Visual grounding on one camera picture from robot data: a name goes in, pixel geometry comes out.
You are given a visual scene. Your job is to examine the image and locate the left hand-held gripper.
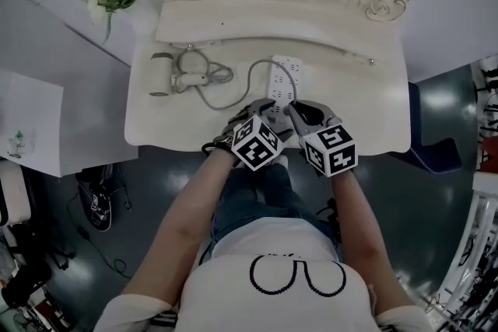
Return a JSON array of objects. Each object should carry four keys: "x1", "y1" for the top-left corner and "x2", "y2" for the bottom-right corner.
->
[{"x1": 232, "y1": 97, "x2": 293, "y2": 173}]

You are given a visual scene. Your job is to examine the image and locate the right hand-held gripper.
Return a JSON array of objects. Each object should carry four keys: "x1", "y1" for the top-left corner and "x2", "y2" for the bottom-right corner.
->
[{"x1": 286, "y1": 100, "x2": 358, "y2": 179}]

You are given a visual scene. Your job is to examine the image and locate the white power strip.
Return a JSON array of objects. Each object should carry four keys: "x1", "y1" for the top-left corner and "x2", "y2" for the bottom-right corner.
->
[{"x1": 265, "y1": 54, "x2": 305, "y2": 129}]

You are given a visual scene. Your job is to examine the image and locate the grey hair dryer cable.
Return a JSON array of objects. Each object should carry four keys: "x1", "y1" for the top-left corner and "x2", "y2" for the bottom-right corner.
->
[{"x1": 176, "y1": 49, "x2": 303, "y2": 112}]

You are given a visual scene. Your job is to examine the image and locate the white hair dryer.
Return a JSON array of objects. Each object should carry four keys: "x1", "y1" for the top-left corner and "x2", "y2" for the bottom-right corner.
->
[{"x1": 149, "y1": 51, "x2": 210, "y2": 99}]

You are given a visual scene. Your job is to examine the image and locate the person's right forearm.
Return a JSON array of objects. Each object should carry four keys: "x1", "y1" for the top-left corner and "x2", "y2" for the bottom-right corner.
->
[{"x1": 329, "y1": 169, "x2": 419, "y2": 310}]

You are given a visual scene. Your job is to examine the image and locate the person's left forearm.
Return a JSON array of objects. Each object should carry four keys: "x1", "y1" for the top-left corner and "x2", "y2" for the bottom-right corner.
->
[{"x1": 122, "y1": 146, "x2": 239, "y2": 310}]

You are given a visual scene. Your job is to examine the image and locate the person's left hand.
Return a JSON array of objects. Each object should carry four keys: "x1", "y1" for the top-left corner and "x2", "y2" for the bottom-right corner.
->
[{"x1": 213, "y1": 106, "x2": 252, "y2": 147}]

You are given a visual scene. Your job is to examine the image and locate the white ornate dressing table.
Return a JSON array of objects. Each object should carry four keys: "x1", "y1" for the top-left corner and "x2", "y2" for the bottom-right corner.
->
[{"x1": 123, "y1": 0, "x2": 413, "y2": 159}]

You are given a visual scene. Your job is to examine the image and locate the person's blue jeans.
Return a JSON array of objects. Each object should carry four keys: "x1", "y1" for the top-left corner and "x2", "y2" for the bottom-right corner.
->
[{"x1": 211, "y1": 162, "x2": 340, "y2": 260}]

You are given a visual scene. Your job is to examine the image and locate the blue chair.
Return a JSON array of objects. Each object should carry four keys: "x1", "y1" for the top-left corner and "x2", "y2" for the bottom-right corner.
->
[{"x1": 388, "y1": 81, "x2": 463, "y2": 176}]

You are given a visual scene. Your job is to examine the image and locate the person's white shirt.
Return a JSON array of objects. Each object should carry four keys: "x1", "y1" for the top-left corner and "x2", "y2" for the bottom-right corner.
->
[{"x1": 92, "y1": 216, "x2": 437, "y2": 332}]

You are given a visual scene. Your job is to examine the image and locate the white metal rack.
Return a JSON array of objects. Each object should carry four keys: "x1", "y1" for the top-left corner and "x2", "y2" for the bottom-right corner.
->
[{"x1": 422, "y1": 169, "x2": 498, "y2": 332}]

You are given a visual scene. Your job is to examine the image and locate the white side cabinet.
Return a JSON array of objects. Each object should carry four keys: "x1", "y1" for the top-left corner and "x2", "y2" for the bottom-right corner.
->
[{"x1": 0, "y1": 68, "x2": 65, "y2": 179}]

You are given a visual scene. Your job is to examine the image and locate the small green and white packet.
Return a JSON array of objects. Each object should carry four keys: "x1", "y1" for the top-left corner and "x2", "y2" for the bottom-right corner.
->
[{"x1": 5, "y1": 129, "x2": 37, "y2": 159}]

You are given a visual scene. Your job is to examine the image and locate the black wrist strap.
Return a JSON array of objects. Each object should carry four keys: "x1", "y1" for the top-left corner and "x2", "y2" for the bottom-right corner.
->
[{"x1": 201, "y1": 141, "x2": 233, "y2": 155}]

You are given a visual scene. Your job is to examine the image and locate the black cable bundle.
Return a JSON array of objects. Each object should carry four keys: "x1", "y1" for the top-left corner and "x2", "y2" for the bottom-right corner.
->
[{"x1": 314, "y1": 197, "x2": 344, "y2": 246}]

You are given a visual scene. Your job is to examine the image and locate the black floor cable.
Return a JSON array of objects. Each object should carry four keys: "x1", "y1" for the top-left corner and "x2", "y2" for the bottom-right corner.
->
[{"x1": 65, "y1": 188, "x2": 134, "y2": 280}]

